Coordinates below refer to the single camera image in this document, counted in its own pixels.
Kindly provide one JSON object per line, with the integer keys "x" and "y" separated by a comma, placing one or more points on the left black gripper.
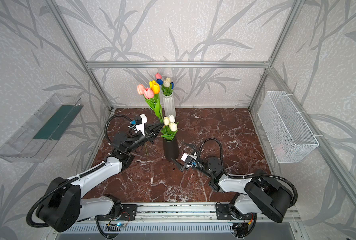
{"x": 146, "y": 135}

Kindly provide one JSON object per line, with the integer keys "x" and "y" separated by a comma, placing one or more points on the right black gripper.
{"x": 186, "y": 164}

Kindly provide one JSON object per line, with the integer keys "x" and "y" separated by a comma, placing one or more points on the black cone vase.
{"x": 171, "y": 149}

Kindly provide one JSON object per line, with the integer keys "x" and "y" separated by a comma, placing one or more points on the white ribbed vase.
{"x": 169, "y": 105}

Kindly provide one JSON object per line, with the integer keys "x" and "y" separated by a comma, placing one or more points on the pure yellow tulip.
{"x": 151, "y": 83}

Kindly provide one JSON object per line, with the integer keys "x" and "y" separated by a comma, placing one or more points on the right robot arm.
{"x": 259, "y": 192}

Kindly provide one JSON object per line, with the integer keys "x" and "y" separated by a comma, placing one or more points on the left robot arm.
{"x": 63, "y": 204}

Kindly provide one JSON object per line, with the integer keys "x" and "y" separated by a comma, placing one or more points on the pink object in basket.
{"x": 280, "y": 151}

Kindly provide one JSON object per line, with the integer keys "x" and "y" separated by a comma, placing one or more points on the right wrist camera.
{"x": 189, "y": 161}

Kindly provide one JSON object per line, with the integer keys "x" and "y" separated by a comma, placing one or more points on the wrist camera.
{"x": 189, "y": 161}
{"x": 138, "y": 124}

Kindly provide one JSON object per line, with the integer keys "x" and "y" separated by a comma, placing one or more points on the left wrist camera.
{"x": 138, "y": 124}

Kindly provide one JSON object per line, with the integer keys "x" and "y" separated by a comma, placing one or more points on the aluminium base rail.
{"x": 163, "y": 212}

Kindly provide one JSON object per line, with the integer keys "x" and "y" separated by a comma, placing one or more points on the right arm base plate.
{"x": 227, "y": 212}

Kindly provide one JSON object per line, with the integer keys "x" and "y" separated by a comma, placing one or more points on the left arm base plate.
{"x": 126, "y": 212}

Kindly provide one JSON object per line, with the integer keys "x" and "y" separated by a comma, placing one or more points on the white wire mesh basket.
{"x": 284, "y": 124}

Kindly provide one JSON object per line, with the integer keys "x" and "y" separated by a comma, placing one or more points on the clear plastic wall shelf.
{"x": 34, "y": 141}

